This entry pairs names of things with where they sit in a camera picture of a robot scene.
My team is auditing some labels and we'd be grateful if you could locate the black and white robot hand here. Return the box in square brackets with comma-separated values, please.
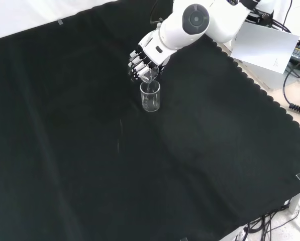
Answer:
[128, 29, 178, 82]

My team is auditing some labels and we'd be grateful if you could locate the small clear glass beaker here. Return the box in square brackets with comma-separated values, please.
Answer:
[140, 67, 160, 84]

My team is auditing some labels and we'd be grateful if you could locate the tall clear glass beaker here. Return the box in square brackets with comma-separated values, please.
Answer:
[139, 80, 162, 113]

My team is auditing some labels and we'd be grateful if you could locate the white box under board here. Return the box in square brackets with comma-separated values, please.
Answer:
[237, 58, 287, 92]

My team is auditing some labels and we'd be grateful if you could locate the black bench cloth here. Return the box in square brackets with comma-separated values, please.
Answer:
[0, 0, 300, 241]

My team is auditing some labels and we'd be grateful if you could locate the white bench leg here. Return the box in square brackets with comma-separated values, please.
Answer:
[287, 187, 300, 214]

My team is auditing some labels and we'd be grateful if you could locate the black looped cable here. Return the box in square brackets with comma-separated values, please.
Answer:
[282, 59, 300, 104]

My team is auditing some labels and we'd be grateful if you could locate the black floor cable bundle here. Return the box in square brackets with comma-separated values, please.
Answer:
[241, 207, 300, 241]

